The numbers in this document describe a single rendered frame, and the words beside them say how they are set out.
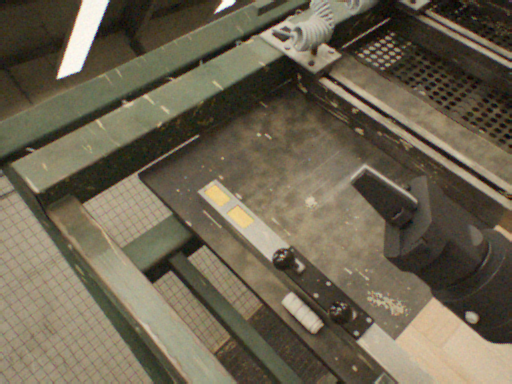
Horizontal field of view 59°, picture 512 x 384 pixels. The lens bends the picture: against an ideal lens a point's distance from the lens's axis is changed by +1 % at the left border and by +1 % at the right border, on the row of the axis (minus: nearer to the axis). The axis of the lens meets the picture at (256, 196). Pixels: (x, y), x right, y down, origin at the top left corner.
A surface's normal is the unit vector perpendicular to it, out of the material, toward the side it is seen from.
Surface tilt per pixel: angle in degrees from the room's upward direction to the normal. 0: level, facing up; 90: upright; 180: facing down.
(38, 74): 90
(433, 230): 88
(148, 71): 90
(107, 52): 90
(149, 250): 59
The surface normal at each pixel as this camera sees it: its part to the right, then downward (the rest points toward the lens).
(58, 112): 0.40, -0.20
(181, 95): 0.06, -0.59
